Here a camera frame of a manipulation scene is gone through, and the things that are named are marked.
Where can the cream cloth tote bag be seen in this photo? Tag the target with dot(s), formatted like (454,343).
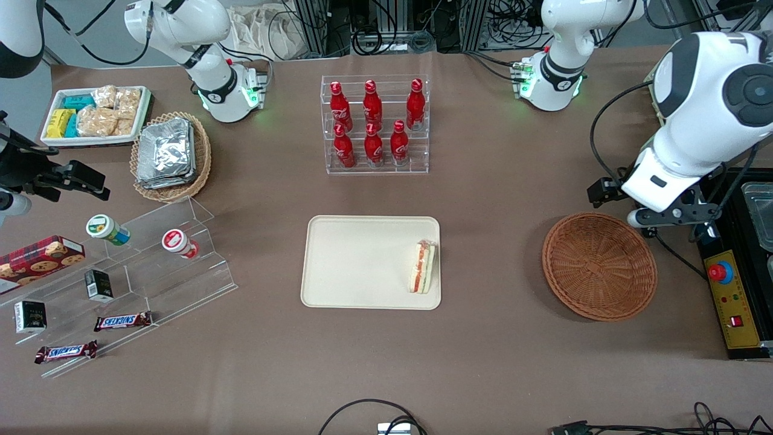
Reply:
(259,30)

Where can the Snickers chocolate bar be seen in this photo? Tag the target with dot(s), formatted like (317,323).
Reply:
(65,351)
(122,321)

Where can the silver foil wrapped pack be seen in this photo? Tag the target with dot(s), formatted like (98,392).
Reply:
(166,154)

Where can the teal snack pack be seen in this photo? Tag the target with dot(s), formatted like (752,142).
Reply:
(72,127)
(78,101)

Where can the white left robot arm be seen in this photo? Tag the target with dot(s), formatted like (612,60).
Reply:
(706,90)

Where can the steel pan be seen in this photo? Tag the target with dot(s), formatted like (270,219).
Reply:
(761,217)

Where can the red lid yogurt cup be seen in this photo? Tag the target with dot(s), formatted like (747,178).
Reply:
(178,243)

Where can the white snack tray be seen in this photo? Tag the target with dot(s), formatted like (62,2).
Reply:
(90,142)

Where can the brown round wicker basket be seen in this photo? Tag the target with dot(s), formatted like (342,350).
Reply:
(598,266)

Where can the white power adapter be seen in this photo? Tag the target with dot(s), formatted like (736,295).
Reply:
(394,428)

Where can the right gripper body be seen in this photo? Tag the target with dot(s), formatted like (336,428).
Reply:
(19,170)

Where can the light oval wicker basket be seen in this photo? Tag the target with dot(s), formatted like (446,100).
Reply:
(202,157)

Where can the red tartan cookie box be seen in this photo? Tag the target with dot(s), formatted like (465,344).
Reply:
(42,260)

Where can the red cola bottle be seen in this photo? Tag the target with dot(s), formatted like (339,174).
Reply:
(373,145)
(415,103)
(399,144)
(344,147)
(372,104)
(339,107)

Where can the clear acrylic bottle rack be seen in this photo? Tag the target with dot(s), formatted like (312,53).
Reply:
(329,169)

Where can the green sunflower lid cup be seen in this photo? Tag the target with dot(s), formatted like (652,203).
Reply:
(105,229)

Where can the small black and white box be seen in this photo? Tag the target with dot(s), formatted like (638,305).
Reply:
(30,317)

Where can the red emergency stop button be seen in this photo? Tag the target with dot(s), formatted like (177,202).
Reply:
(718,273)

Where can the black machine with yellow panel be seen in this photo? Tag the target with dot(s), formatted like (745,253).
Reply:
(734,296)

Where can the clear rice cracker bag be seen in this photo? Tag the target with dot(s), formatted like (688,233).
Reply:
(104,96)
(128,99)
(96,121)
(124,127)

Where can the small black box with barcode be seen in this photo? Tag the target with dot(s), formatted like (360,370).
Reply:
(98,285)

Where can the yellow snack pack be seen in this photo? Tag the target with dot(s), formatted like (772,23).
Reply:
(59,122)

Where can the plastic-wrapped triangle sandwich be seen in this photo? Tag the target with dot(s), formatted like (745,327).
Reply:
(423,269)

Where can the clear acrylic stepped stand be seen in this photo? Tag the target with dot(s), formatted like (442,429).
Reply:
(181,284)

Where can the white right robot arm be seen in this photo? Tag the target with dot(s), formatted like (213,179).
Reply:
(181,30)

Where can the cream rectangular tray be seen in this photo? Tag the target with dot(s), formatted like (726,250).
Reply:
(362,263)

